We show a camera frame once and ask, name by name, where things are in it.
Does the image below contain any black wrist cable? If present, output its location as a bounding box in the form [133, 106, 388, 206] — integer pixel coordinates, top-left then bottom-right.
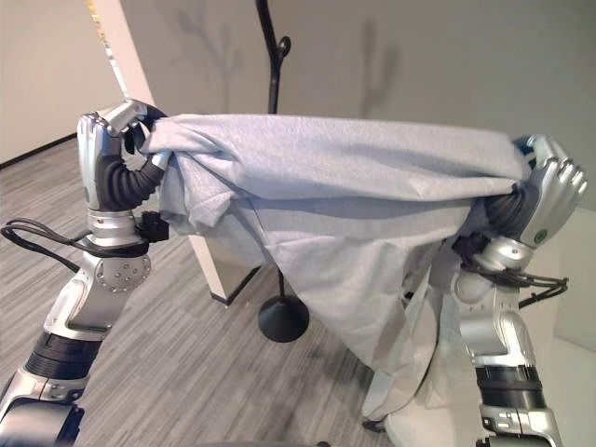
[0, 218, 94, 273]
[483, 269, 569, 308]

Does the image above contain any light grey garment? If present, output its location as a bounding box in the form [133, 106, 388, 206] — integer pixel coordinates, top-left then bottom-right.
[139, 113, 533, 420]

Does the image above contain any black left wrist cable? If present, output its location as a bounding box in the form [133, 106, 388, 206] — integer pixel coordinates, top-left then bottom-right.
[0, 218, 94, 273]

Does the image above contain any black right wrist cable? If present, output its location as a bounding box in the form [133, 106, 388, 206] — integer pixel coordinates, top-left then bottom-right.
[483, 269, 569, 308]

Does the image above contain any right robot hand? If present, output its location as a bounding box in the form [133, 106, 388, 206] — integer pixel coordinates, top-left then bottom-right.
[483, 134, 589, 247]

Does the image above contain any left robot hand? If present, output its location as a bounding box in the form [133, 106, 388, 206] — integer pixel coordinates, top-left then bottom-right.
[75, 98, 170, 212]

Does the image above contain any black clothes rack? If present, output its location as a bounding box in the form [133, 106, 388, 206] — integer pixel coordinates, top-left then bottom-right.
[254, 0, 311, 345]

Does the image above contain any white partition panel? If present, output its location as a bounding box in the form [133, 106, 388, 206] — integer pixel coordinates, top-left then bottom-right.
[85, 0, 264, 306]

